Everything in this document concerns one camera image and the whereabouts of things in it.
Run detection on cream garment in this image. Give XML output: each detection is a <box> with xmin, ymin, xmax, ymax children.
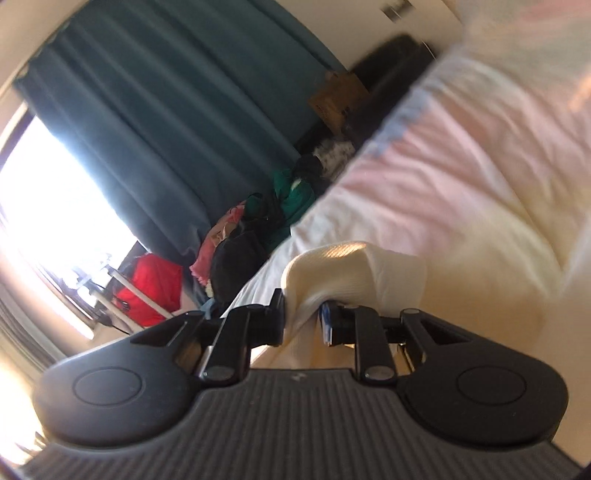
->
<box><xmin>249</xmin><ymin>241</ymin><xmax>428</xmax><ymax>370</ymax></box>

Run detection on pink clothes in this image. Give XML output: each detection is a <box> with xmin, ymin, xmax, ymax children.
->
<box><xmin>189</xmin><ymin>205</ymin><xmax>246</xmax><ymax>283</ymax></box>

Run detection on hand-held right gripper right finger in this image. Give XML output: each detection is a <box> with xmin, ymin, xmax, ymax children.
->
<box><xmin>318</xmin><ymin>300</ymin><xmax>482</xmax><ymax>382</ymax></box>

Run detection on white patterned cloth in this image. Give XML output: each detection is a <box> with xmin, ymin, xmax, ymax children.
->
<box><xmin>310</xmin><ymin>137</ymin><xmax>357</xmax><ymax>178</ymax></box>

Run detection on dark sofa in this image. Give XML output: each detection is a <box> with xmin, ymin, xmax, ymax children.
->
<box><xmin>294</xmin><ymin>34</ymin><xmax>440</xmax><ymax>155</ymax></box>

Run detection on bed with pastel blanket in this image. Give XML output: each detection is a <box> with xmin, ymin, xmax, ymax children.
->
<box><xmin>226</xmin><ymin>0</ymin><xmax>591</xmax><ymax>370</ymax></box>

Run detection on teal curtain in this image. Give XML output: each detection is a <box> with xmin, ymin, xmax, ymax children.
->
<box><xmin>13</xmin><ymin>0</ymin><xmax>348</xmax><ymax>260</ymax></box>

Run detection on red bag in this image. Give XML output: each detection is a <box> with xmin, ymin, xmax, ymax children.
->
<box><xmin>115</xmin><ymin>253</ymin><xmax>184</xmax><ymax>325</ymax></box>

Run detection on green clothes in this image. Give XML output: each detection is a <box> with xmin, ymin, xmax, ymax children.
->
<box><xmin>271</xmin><ymin>168</ymin><xmax>320</xmax><ymax>228</ymax></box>

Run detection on dark clothes pile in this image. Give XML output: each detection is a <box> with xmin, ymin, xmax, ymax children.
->
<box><xmin>208</xmin><ymin>193</ymin><xmax>293</xmax><ymax>309</ymax></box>

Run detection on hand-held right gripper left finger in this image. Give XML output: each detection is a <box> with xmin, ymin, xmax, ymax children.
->
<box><xmin>131</xmin><ymin>288</ymin><xmax>286</xmax><ymax>382</ymax></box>

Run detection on dark framed window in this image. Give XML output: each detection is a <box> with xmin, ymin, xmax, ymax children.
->
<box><xmin>0</xmin><ymin>104</ymin><xmax>145</xmax><ymax>335</ymax></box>

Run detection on brown cardboard box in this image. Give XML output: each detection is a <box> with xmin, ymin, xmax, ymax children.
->
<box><xmin>308</xmin><ymin>70</ymin><xmax>370</xmax><ymax>138</ymax></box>

